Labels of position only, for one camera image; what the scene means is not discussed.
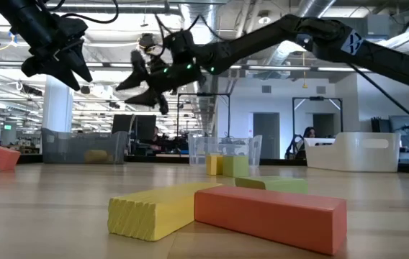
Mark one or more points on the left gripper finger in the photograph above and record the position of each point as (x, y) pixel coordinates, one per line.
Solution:
(78, 61)
(46, 70)

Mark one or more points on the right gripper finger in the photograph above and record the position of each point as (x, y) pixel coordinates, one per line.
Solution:
(134, 79)
(148, 98)

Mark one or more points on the yellow cylinder block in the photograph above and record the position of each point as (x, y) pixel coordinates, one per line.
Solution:
(96, 157)

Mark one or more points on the green cube block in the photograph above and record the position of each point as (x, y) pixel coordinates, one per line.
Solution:
(235, 166)

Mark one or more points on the long yellow block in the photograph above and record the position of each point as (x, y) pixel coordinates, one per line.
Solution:
(154, 212)

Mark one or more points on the green square block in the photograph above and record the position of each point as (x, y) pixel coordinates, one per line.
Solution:
(280, 184)

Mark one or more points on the red rectangular block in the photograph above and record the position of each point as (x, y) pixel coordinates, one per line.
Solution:
(269, 219)

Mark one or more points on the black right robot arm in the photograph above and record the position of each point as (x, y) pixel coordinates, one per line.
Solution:
(262, 39)

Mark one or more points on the black background robot arm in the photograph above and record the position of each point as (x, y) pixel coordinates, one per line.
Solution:
(292, 145)

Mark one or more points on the black computer monitor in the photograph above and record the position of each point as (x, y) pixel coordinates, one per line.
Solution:
(122, 124)
(146, 126)

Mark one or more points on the white building column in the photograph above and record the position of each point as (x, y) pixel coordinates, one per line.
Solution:
(57, 108)

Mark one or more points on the person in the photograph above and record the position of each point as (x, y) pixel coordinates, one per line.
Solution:
(156, 138)
(309, 132)

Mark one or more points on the clear plastic bin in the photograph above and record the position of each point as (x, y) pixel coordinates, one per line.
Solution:
(197, 151)

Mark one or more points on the grey translucent plastic bin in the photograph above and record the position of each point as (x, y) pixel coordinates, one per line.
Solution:
(67, 147)

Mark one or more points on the grey door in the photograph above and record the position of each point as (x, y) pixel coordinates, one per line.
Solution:
(266, 135)
(323, 124)

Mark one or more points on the long ceiling light strip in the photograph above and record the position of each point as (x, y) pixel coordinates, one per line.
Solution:
(334, 68)

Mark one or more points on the white plastic bin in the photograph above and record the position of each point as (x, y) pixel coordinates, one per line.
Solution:
(352, 156)

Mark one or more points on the grey desk monitor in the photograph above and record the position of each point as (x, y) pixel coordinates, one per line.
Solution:
(406, 124)

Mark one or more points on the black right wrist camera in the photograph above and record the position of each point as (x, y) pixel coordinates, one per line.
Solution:
(181, 43)

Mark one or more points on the silver ribbed air duct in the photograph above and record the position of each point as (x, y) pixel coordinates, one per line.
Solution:
(204, 18)

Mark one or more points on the black metal frame stand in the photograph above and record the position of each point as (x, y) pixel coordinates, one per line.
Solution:
(316, 98)

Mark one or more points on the silver smooth air duct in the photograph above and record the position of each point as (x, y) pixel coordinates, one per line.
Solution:
(319, 5)

